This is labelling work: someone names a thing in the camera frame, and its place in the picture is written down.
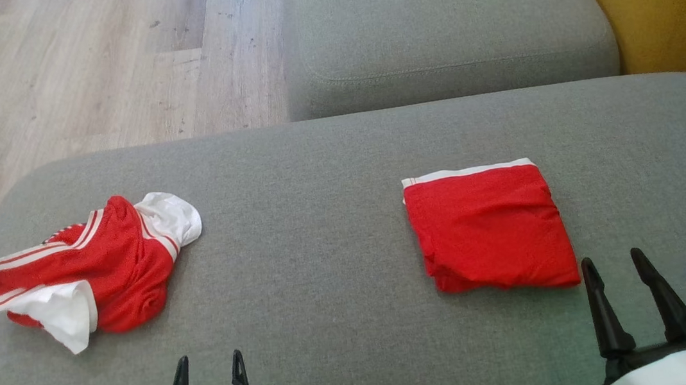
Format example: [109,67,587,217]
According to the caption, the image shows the red shorts white trim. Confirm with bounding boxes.
[400,153,582,305]

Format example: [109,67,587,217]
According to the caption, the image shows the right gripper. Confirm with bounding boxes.
[579,242,686,385]

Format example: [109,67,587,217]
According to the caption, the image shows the red basketball jersey white sleeves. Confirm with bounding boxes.
[0,187,216,363]

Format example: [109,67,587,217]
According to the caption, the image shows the small grey sofa cushion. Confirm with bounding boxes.
[276,0,623,123]

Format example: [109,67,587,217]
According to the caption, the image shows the large grey sofa seat cushion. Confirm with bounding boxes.
[0,68,686,385]

